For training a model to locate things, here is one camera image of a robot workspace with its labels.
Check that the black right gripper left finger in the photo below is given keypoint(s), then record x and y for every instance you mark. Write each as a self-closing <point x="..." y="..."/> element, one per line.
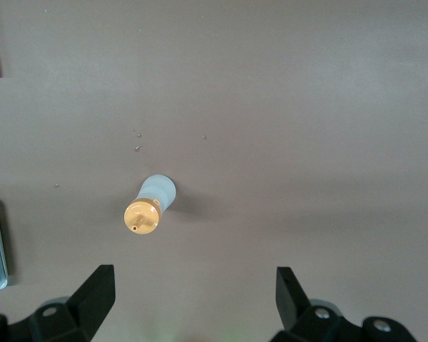
<point x="78" y="313"/>

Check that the translucent sauce bottle orange cap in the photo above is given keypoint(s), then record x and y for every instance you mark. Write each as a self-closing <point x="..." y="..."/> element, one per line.
<point x="142" y="217"/>

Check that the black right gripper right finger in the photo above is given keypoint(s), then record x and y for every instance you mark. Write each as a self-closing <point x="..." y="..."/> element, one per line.
<point x="306" y="324"/>

